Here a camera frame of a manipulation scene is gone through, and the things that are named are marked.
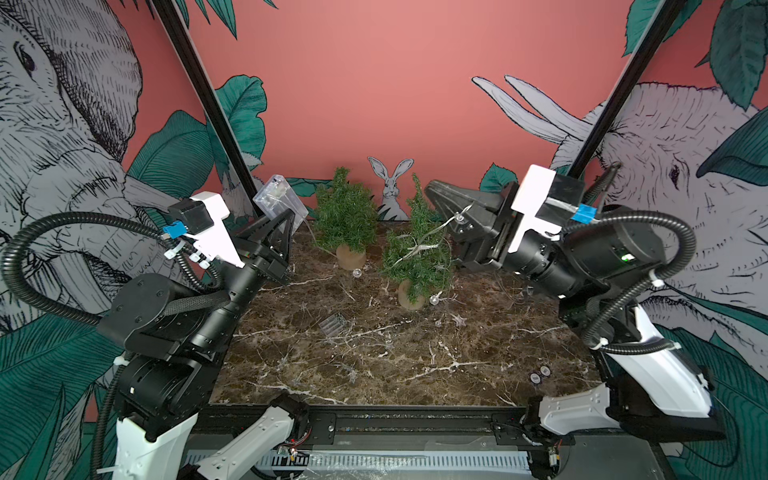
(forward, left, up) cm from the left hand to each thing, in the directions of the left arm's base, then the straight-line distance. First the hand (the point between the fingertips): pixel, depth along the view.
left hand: (287, 209), depth 42 cm
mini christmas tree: (+31, -3, -34) cm, 46 cm away
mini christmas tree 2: (+11, -24, -34) cm, 43 cm away
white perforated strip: (-26, -13, -58) cm, 65 cm away
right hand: (-7, -19, +10) cm, 23 cm away
